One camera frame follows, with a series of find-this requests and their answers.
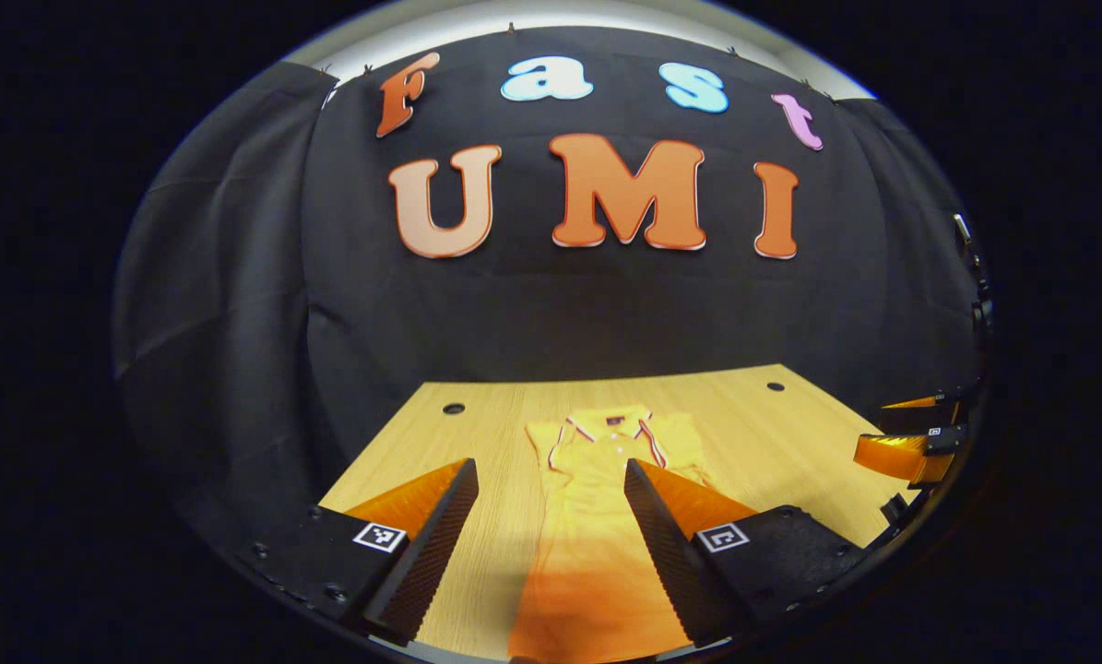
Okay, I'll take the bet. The black backdrop cloth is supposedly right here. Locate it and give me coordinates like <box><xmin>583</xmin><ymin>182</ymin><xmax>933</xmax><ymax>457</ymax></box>
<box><xmin>113</xmin><ymin>60</ymin><xmax>339</xmax><ymax>554</ymax></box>
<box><xmin>302</xmin><ymin>26</ymin><xmax>893</xmax><ymax>462</ymax></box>
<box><xmin>836</xmin><ymin>97</ymin><xmax>989</xmax><ymax>407</ymax></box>

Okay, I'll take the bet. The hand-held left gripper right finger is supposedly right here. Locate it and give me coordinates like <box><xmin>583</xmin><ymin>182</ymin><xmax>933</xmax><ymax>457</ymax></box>
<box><xmin>622</xmin><ymin>458</ymin><xmax>870</xmax><ymax>646</ymax></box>

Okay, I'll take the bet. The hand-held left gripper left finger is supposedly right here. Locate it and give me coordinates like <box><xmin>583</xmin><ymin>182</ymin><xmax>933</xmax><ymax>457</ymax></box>
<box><xmin>237</xmin><ymin>456</ymin><xmax>480</xmax><ymax>646</ymax></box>

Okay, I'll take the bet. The orange T-shirt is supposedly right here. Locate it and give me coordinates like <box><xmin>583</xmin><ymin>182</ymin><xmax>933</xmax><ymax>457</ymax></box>
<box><xmin>507</xmin><ymin>404</ymin><xmax>719</xmax><ymax>663</ymax></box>

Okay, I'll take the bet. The dark metal stand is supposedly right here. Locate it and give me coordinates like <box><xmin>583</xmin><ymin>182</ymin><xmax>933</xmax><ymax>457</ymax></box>
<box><xmin>952</xmin><ymin>212</ymin><xmax>994</xmax><ymax>338</ymax></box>

